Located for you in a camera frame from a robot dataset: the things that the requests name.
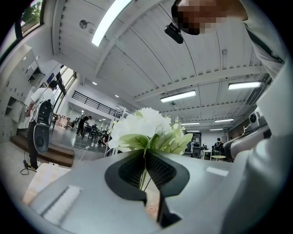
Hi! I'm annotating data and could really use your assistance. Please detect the beige embroidered table runner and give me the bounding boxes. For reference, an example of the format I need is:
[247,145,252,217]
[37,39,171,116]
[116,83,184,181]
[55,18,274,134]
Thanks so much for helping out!
[145,189,161,223]

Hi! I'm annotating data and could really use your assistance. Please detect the black mezzanine railing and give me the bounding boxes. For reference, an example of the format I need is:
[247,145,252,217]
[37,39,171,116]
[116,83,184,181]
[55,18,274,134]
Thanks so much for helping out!
[71,90,125,118]

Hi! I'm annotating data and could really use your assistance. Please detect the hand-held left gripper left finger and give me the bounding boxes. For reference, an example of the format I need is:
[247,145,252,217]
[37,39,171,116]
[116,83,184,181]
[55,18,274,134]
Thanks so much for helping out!
[28,150,161,234]

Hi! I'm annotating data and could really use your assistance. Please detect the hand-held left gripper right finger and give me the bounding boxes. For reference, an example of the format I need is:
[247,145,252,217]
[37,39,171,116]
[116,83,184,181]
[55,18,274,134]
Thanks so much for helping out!
[145,151,232,234]

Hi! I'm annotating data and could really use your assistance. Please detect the white cube shelf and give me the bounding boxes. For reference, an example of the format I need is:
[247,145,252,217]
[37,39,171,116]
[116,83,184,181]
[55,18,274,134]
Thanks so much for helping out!
[57,114,71,128]

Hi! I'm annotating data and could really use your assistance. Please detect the black adapter with cable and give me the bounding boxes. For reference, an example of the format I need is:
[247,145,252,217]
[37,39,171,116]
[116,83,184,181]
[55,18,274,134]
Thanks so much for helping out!
[20,160,38,176]

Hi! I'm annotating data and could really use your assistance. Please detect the person's grey printed shirt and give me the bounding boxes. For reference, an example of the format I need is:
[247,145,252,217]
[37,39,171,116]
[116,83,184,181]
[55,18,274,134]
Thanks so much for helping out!
[242,21,287,80]

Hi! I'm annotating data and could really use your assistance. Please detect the black table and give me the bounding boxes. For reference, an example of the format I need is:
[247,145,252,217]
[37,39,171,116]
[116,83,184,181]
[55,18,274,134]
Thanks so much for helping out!
[83,127,101,140]

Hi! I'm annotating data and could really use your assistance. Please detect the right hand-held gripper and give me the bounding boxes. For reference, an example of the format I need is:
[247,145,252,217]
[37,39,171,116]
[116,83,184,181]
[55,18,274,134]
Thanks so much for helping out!
[224,112,272,162]

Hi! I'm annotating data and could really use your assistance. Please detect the grey metal lockers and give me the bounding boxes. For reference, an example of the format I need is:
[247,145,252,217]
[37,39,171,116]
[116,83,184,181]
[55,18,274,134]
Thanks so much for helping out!
[0,44,43,138]

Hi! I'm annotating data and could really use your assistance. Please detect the black head-mounted camera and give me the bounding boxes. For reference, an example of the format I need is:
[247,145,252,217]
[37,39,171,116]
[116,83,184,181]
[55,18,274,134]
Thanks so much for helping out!
[163,22,184,44]

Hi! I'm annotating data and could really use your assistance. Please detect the white artificial flowers bunch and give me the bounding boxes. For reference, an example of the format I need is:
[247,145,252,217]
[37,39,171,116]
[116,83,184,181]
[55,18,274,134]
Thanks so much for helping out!
[107,106,194,192]

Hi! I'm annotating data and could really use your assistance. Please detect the person's head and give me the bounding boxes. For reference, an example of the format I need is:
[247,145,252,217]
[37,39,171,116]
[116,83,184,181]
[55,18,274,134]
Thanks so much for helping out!
[171,0,249,36]

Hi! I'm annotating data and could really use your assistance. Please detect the long ceiling light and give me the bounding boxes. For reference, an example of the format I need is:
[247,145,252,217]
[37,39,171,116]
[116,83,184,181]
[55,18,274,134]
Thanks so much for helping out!
[91,0,133,48]
[160,90,197,103]
[228,81,262,90]

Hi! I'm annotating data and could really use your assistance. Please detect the dark wooden step platform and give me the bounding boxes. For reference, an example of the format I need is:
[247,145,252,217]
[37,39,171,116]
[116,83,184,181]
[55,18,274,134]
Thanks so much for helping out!
[10,133,75,167]

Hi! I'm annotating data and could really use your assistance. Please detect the round ceiling fixture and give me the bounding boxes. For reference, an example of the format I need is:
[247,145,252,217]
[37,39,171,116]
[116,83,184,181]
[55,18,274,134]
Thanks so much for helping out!
[79,20,95,34]

